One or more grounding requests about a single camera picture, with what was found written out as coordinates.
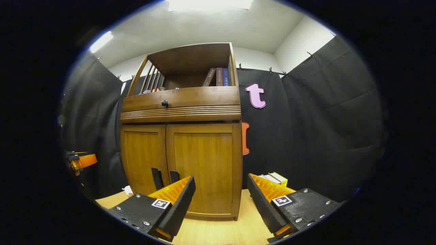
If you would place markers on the black backdrop cloth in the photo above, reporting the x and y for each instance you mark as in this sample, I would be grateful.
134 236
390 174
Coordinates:
306 136

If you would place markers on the wooden double-door shoe cabinet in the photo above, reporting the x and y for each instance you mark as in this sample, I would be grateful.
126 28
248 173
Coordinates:
180 115

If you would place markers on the brown and white book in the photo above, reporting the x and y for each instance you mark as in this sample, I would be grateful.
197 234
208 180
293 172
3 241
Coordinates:
272 179

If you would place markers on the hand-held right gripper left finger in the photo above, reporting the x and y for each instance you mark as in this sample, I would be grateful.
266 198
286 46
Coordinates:
180 207

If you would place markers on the wooden cabinet drawer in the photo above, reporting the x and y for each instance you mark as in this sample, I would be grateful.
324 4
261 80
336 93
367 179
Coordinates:
204 97

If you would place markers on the dark brown book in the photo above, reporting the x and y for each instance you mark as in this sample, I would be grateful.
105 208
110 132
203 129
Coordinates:
219 77

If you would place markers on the large ceiling light panel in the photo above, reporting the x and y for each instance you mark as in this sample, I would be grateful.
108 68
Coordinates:
209 4

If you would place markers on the grey-brown book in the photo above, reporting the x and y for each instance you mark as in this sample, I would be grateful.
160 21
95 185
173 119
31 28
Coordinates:
209 77

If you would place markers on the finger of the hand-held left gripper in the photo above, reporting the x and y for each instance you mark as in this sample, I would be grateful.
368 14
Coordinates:
87 160

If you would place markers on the small white packet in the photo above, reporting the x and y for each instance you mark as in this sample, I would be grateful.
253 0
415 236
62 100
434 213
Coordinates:
128 191

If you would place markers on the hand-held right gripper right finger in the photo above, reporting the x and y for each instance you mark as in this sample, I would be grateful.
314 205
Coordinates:
262 207

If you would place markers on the yellow book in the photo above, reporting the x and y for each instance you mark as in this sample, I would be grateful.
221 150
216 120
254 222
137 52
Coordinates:
281 178

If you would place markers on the small pale item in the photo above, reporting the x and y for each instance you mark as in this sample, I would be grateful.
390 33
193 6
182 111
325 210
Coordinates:
145 92

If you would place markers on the blue book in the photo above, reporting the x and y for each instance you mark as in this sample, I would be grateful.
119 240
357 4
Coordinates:
226 77

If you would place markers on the black drawer knob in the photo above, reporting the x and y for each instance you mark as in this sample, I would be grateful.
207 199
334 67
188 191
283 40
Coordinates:
165 103

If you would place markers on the wooden shoe cabinet door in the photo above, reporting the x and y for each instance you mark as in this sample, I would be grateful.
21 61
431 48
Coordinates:
204 160
143 156

